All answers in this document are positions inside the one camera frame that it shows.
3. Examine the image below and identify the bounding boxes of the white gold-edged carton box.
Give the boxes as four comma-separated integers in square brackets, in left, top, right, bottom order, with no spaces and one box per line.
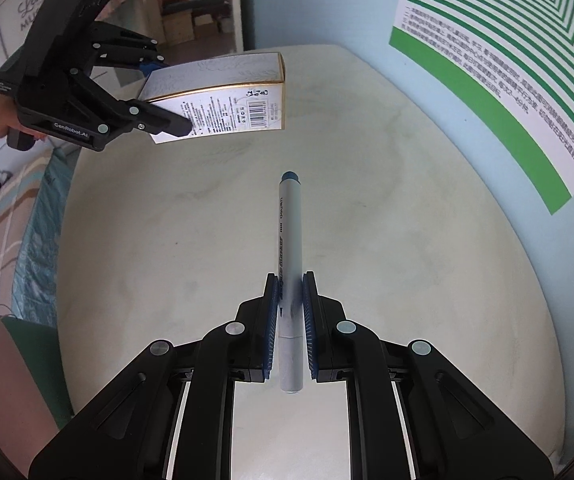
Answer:
[139,51,286,146]

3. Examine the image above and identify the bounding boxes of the person's green pants leg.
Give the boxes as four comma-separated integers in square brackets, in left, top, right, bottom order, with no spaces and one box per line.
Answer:
[4,317,74,428]

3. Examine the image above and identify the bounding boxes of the green striped wall poster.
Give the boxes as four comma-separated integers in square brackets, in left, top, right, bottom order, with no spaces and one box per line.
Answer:
[389,0,574,216]

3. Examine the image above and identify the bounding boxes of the cardboard box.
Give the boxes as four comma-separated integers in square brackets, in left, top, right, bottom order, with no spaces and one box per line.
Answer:
[161,12,196,45]

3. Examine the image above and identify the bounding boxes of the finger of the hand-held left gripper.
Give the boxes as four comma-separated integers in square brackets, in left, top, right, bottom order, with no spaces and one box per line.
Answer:
[69,67,192,137]
[89,21,168,73]

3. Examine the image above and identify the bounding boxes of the white wardrobe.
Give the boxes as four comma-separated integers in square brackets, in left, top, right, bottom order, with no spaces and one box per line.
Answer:
[0,0,68,76]

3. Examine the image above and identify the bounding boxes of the pink cloth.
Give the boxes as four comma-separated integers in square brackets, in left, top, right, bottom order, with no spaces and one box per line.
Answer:
[0,309,58,441]

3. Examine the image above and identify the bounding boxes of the grey marker pen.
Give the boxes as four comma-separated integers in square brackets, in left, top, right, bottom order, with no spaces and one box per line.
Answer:
[276,171,305,395]

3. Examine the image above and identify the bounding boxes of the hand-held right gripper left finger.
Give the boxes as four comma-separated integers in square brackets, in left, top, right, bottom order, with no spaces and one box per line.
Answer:
[29,272,282,480]

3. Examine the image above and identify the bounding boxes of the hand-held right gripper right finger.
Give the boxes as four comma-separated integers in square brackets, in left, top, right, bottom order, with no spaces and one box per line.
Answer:
[302,270,552,480]

